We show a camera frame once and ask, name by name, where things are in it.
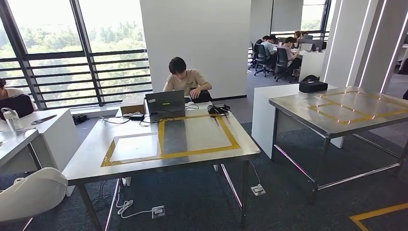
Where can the white curved car part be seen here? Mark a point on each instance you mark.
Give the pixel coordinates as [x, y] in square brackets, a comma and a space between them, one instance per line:
[32, 194]

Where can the steel workbench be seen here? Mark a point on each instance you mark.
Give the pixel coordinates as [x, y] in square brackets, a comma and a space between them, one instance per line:
[204, 134]

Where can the dark flat metal part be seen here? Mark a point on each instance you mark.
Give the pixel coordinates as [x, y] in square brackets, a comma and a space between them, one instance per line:
[43, 120]

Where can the white desk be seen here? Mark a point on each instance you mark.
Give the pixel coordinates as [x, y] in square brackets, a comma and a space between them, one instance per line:
[204, 105]
[310, 65]
[57, 140]
[264, 127]

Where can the black antenna device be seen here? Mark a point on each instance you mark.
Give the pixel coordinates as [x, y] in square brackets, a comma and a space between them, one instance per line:
[218, 108]

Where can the white mouse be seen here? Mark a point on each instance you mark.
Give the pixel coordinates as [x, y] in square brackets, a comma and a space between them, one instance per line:
[190, 104]

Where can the black bag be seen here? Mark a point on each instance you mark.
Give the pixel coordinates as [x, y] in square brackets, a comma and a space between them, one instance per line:
[16, 106]
[204, 97]

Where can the person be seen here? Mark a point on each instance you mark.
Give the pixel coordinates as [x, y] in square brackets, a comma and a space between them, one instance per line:
[8, 92]
[269, 47]
[298, 35]
[258, 40]
[186, 81]
[290, 52]

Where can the grey laptop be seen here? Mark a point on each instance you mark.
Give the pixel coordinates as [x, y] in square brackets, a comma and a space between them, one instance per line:
[165, 102]

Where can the black power adapter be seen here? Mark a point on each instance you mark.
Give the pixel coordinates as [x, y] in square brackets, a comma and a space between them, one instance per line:
[137, 117]

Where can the white cloth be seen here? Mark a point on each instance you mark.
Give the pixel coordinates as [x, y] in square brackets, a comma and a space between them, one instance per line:
[132, 113]

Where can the cardboard box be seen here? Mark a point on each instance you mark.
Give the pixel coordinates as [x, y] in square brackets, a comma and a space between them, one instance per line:
[132, 106]

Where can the black office chair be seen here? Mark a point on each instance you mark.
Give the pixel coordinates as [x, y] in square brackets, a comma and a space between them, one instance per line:
[262, 57]
[282, 62]

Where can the floor socket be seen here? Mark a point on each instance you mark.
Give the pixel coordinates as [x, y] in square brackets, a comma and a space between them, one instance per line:
[258, 190]
[158, 212]

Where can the black window railing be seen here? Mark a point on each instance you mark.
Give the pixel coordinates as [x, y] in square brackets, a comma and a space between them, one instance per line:
[121, 53]

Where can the black backpack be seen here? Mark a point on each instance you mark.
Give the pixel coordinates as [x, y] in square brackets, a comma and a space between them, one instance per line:
[309, 78]

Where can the black carrying case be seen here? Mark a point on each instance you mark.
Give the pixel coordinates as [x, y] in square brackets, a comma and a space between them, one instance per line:
[312, 86]

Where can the black gear pile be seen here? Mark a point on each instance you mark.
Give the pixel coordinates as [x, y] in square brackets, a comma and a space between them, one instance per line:
[80, 119]

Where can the clear water bottle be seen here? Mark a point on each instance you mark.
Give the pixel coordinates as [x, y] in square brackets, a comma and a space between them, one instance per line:
[12, 119]

